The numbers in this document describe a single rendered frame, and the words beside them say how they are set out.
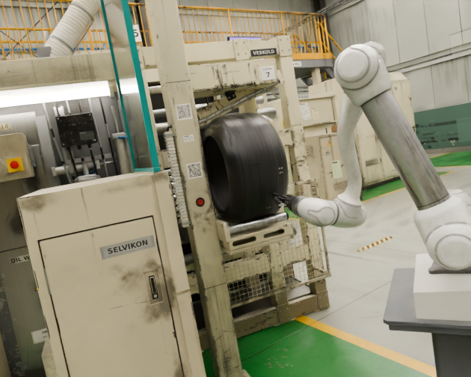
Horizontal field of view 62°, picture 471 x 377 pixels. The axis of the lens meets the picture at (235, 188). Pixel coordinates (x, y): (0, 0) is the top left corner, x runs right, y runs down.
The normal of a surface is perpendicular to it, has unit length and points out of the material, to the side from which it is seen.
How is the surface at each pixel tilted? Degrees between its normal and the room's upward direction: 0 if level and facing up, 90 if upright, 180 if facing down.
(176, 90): 90
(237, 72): 90
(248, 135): 56
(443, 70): 90
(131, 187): 90
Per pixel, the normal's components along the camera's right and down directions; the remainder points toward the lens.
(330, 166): 0.55, 0.00
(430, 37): -0.82, 0.20
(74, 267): 0.35, 0.04
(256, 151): 0.29, -0.22
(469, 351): -0.44, 0.17
